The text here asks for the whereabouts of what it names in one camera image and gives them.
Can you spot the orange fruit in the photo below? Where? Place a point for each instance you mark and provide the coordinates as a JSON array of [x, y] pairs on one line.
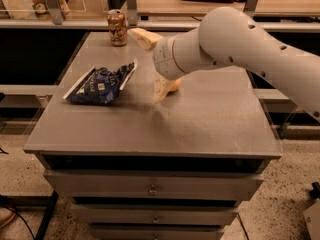
[[176, 85]]

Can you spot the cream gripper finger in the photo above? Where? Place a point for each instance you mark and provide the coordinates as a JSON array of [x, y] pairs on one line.
[[162, 87], [146, 39]]

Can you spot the white and orange package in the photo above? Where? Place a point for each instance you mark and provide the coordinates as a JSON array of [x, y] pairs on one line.
[[24, 9]]

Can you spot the blue chip bag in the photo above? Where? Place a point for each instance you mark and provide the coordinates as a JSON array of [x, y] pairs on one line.
[[100, 86]]

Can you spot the orange patterned soda can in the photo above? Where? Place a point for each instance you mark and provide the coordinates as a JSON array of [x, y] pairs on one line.
[[117, 27]]

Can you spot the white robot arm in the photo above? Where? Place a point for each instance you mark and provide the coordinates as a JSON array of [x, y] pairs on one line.
[[229, 37]]

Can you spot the grey drawer cabinet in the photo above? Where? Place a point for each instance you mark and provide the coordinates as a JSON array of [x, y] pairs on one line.
[[139, 170]]

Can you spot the grey box on floor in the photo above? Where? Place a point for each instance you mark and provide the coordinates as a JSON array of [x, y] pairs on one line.
[[312, 214]]

